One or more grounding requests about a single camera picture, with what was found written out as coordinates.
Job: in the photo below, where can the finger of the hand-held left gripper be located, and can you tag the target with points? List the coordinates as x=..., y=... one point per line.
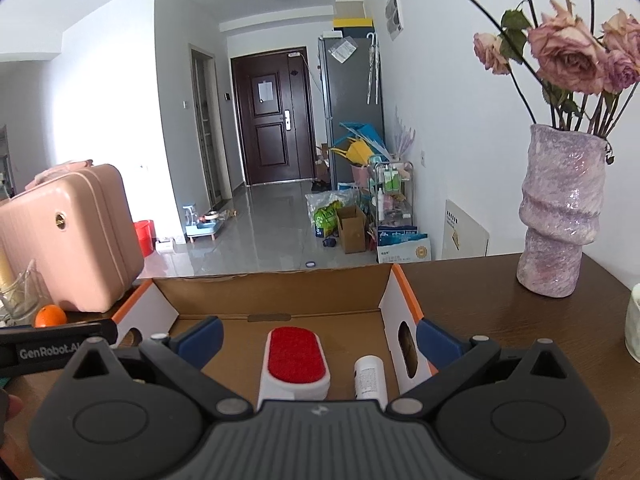
x=75, y=330

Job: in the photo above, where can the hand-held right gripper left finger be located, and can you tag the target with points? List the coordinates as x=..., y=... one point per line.
x=200, y=338

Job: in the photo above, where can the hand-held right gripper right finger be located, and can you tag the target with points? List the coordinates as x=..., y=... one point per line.
x=440, y=341

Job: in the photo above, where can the white labelled bottle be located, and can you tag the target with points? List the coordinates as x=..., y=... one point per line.
x=370, y=377

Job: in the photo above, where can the red and white lint brush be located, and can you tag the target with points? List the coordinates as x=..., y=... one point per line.
x=295, y=355

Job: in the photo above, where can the red cardboard box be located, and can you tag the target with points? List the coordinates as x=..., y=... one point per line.
x=300, y=291

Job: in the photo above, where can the person's left hand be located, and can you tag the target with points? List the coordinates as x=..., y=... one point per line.
x=14, y=406

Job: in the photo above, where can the orange fruit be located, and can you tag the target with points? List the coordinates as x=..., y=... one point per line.
x=50, y=316

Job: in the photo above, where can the clear glass pitcher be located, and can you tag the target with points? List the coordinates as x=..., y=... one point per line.
x=27, y=297

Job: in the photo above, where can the pink hard-shell suitcase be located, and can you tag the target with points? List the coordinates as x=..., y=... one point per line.
x=75, y=240

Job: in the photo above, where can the yellow thermos jug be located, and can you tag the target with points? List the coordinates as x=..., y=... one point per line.
x=6, y=270

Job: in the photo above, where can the blue and white carton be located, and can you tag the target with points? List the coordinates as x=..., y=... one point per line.
x=405, y=249

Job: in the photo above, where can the small white box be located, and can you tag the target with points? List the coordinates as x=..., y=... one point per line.
x=165, y=245

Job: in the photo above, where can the white board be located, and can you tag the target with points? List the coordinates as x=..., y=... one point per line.
x=465, y=232

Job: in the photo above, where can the blue pet water fountain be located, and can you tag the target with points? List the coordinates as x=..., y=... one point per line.
x=202, y=225

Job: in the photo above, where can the red plastic bin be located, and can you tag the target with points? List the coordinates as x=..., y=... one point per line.
x=145, y=239

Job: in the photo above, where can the open brown cardboard box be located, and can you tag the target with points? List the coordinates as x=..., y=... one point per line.
x=352, y=232

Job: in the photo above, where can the dark shoe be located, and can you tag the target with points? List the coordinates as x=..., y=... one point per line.
x=330, y=243

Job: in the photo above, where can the metal storage cart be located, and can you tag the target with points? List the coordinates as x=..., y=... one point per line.
x=395, y=195

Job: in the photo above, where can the clear bag with green contents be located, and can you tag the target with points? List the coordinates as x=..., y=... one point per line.
x=327, y=217

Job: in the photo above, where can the pink textured ceramic vase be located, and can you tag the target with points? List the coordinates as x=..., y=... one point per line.
x=560, y=210

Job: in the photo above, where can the pink bucket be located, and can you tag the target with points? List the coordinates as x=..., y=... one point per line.
x=361, y=175

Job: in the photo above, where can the white cup with pink spoon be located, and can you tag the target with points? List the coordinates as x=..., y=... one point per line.
x=634, y=325

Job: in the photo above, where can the purple pampas grass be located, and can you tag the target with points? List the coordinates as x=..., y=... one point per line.
x=405, y=135

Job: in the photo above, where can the cardboard boxes by door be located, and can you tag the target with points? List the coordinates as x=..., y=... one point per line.
x=323, y=162

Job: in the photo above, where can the grey interior door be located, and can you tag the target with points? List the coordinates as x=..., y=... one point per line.
x=205, y=125

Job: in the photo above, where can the dark brown entrance door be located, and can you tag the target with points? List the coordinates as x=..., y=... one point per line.
x=272, y=125

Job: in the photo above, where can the grey refrigerator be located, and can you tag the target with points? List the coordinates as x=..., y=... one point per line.
x=350, y=110

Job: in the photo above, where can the clear folded umbrella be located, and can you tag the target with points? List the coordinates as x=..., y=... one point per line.
x=372, y=67

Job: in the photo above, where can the paper sheet on refrigerator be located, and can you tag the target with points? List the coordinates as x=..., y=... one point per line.
x=342, y=50

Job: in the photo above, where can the bunch of dried roses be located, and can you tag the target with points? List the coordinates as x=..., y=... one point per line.
x=567, y=50

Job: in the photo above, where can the yellow and black box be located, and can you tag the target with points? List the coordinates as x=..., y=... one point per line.
x=352, y=26

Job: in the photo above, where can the beige cardboard box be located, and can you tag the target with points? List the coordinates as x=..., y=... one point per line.
x=349, y=6

